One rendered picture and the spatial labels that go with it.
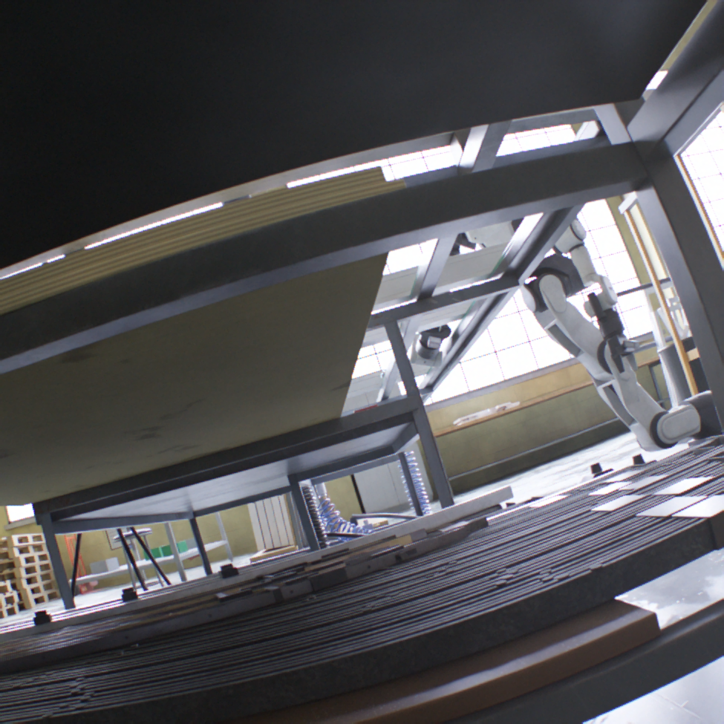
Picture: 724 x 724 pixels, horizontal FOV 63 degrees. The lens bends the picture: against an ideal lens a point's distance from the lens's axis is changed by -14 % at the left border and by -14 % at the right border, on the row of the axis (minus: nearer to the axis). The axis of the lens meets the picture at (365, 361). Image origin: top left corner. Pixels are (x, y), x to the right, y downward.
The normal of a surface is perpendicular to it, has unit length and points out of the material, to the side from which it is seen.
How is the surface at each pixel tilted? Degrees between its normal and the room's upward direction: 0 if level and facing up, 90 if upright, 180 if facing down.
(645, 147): 90
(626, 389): 115
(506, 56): 180
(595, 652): 90
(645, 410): 90
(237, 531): 90
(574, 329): 108
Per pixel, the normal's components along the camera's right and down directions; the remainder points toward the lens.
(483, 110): 0.29, 0.94
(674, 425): 0.11, -0.22
